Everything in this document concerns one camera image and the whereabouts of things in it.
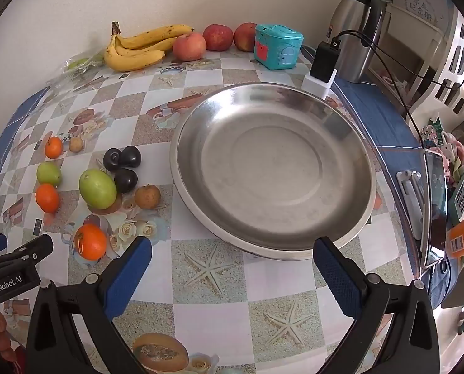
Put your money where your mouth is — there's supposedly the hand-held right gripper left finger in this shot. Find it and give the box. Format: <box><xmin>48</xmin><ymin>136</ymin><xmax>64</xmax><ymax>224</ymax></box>
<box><xmin>26</xmin><ymin>236</ymin><xmax>154</xmax><ymax>374</ymax></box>

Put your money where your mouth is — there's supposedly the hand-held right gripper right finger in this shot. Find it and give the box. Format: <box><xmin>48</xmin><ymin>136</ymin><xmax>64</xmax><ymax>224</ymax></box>
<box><xmin>313</xmin><ymin>236</ymin><xmax>441</xmax><ymax>374</ymax></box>

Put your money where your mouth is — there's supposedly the large orange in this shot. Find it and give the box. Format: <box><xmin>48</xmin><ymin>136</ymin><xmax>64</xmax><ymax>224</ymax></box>
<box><xmin>74</xmin><ymin>224</ymin><xmax>107</xmax><ymax>260</ymax></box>

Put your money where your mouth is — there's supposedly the small orange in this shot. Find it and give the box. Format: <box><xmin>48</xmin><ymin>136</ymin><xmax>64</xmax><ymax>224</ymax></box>
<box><xmin>35</xmin><ymin>183</ymin><xmax>60</xmax><ymax>213</ymax></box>
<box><xmin>45</xmin><ymin>137</ymin><xmax>64</xmax><ymax>160</ymax></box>

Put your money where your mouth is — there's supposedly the small green fruit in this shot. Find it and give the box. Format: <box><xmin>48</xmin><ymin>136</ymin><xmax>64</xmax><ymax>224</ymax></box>
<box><xmin>36</xmin><ymin>162</ymin><xmax>62</xmax><ymax>186</ymax></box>

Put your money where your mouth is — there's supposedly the large green fruit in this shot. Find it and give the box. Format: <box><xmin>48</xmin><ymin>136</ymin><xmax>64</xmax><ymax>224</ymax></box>
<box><xmin>79</xmin><ymin>169</ymin><xmax>117</xmax><ymax>209</ymax></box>

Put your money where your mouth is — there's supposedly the dark plum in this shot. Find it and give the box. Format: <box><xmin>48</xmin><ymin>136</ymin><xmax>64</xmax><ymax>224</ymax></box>
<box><xmin>121</xmin><ymin>146</ymin><xmax>141</xmax><ymax>167</ymax></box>
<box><xmin>103</xmin><ymin>148</ymin><xmax>121</xmax><ymax>171</ymax></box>
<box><xmin>114</xmin><ymin>169</ymin><xmax>138</xmax><ymax>193</ymax></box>

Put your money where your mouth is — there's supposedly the steel basin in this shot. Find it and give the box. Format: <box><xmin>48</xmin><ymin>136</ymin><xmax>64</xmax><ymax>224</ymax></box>
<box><xmin>170</xmin><ymin>83</ymin><xmax>377</xmax><ymax>261</ymax></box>

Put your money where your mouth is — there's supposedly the large brown fruit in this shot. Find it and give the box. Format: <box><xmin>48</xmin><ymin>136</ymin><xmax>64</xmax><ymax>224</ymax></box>
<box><xmin>134</xmin><ymin>185</ymin><xmax>162</xmax><ymax>209</ymax></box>

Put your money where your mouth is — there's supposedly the printed checkered tablecloth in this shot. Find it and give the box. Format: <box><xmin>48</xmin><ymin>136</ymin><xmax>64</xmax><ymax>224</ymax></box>
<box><xmin>0</xmin><ymin>47</ymin><xmax>451</xmax><ymax>374</ymax></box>

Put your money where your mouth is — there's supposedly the white phone stand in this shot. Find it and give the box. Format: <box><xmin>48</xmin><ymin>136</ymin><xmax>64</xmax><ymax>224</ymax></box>
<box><xmin>395</xmin><ymin>169</ymin><xmax>427</xmax><ymax>242</ymax></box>

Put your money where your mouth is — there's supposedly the smartphone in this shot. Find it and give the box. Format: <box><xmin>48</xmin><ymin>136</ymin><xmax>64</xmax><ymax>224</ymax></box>
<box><xmin>423</xmin><ymin>150</ymin><xmax>448</xmax><ymax>267</ymax></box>

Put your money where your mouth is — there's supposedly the orange box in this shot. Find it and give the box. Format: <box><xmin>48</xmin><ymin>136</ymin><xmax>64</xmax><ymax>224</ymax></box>
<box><xmin>444</xmin><ymin>212</ymin><xmax>464</xmax><ymax>258</ymax></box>

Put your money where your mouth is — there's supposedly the white charger dock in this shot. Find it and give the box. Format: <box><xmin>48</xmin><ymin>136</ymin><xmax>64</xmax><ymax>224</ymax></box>
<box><xmin>302</xmin><ymin>68</ymin><xmax>339</xmax><ymax>100</ymax></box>

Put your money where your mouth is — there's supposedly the clear bag of green fruit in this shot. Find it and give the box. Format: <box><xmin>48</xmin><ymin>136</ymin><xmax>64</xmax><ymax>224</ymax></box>
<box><xmin>47</xmin><ymin>49</ymin><xmax>108</xmax><ymax>86</ymax></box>

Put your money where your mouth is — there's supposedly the yellow banana bunch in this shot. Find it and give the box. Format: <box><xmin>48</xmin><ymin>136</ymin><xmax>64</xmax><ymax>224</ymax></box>
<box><xmin>104</xmin><ymin>21</ymin><xmax>195</xmax><ymax>73</ymax></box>

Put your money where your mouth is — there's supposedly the pale red apple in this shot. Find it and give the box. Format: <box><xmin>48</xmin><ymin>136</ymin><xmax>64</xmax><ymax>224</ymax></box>
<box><xmin>172</xmin><ymin>33</ymin><xmax>207</xmax><ymax>62</ymax></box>

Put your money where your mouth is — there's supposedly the teal house-shaped box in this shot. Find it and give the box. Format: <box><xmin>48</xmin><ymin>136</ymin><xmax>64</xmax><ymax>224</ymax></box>
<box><xmin>254</xmin><ymin>23</ymin><xmax>304</xmax><ymax>70</ymax></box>

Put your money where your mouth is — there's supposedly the white shelf unit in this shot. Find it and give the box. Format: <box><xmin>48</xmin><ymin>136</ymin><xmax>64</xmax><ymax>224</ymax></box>
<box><xmin>384</xmin><ymin>0</ymin><xmax>464</xmax><ymax>117</ymax></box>

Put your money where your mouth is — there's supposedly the dark red apple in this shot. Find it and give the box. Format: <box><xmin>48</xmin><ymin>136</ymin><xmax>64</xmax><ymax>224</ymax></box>
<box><xmin>234</xmin><ymin>22</ymin><xmax>258</xmax><ymax>52</ymax></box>
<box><xmin>203</xmin><ymin>24</ymin><xmax>234</xmax><ymax>51</ymax></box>

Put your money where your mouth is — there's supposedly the steel thermos flask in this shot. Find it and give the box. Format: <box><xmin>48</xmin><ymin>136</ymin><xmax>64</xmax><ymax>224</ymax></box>
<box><xmin>330</xmin><ymin>0</ymin><xmax>386</xmax><ymax>83</ymax></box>

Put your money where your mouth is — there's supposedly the black cable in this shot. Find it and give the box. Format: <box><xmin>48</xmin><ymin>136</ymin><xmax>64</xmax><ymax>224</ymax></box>
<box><xmin>331</xmin><ymin>30</ymin><xmax>427</xmax><ymax>151</ymax></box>
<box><xmin>366</xmin><ymin>39</ymin><xmax>464</xmax><ymax>86</ymax></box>

